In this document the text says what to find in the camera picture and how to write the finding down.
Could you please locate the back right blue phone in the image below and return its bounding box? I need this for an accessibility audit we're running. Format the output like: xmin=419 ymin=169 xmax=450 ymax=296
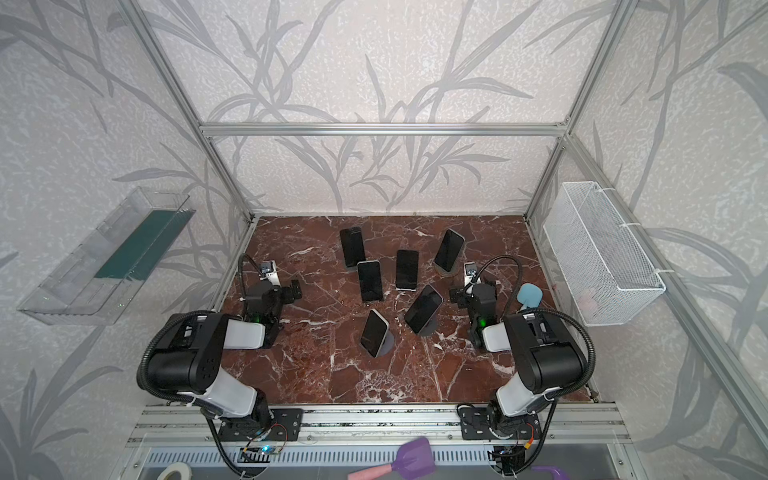
xmin=433 ymin=229 xmax=465 ymax=270

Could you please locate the white wire mesh basket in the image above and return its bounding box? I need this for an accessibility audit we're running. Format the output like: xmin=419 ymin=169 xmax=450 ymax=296
xmin=544 ymin=181 xmax=666 ymax=327

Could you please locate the clear plastic wall shelf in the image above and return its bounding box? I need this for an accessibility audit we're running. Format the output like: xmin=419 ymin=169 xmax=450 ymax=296
xmin=18 ymin=187 xmax=196 ymax=326

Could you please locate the purple pink toy shovel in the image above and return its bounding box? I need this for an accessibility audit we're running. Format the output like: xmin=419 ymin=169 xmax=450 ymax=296
xmin=347 ymin=437 xmax=437 ymax=480

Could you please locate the black phone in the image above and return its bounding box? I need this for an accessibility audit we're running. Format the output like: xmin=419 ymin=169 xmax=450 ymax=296
xmin=357 ymin=260 xmax=384 ymax=302
xmin=360 ymin=309 xmax=389 ymax=357
xmin=404 ymin=285 xmax=443 ymax=334
xmin=340 ymin=226 xmax=366 ymax=269
xmin=395 ymin=250 xmax=419 ymax=291

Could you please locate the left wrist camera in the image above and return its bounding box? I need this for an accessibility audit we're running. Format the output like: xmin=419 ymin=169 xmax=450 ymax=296
xmin=258 ymin=260 xmax=281 ymax=286

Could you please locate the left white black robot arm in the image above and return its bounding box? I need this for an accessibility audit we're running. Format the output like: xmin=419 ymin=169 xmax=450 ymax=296
xmin=137 ymin=279 xmax=303 ymax=442

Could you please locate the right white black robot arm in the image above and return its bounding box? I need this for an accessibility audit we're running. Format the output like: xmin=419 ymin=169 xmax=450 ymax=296
xmin=450 ymin=282 xmax=594 ymax=448

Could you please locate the grey phone stand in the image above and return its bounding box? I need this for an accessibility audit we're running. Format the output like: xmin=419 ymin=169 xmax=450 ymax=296
xmin=377 ymin=330 xmax=395 ymax=358

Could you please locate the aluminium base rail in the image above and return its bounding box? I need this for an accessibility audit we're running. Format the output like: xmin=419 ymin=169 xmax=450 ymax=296
xmin=115 ymin=402 xmax=632 ymax=479

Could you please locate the white tape roll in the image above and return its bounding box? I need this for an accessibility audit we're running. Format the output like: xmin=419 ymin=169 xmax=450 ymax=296
xmin=157 ymin=462 xmax=193 ymax=480

